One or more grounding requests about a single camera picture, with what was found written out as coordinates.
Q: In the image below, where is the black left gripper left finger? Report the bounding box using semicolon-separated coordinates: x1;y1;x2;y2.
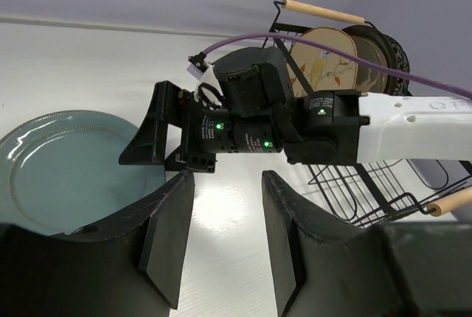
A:
1;170;195;316

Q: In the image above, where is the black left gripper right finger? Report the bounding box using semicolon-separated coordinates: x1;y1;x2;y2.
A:
262;170;471;316

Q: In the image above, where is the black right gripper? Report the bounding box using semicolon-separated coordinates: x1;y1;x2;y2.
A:
119;81;236;173

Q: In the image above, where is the blue-grey ceramic plate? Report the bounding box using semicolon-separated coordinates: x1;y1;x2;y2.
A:
1;111;166;235

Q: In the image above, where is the dark reindeer snowflake plate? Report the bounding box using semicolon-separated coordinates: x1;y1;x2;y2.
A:
352;36;384;93

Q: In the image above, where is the blue floral pattern plate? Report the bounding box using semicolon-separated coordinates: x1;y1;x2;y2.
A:
384;35;410;96

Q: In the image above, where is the beige bird pattern plate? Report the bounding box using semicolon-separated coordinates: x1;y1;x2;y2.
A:
291;27;358;91

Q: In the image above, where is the dark rim cream plate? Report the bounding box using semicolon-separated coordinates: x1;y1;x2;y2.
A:
343;25;397;95

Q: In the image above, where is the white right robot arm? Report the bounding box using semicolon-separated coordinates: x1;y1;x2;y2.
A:
119;47;471;173

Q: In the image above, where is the black wire dish rack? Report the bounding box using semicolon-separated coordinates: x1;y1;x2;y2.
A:
263;0;472;229

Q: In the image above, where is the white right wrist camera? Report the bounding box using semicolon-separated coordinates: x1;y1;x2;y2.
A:
187;52;218;86

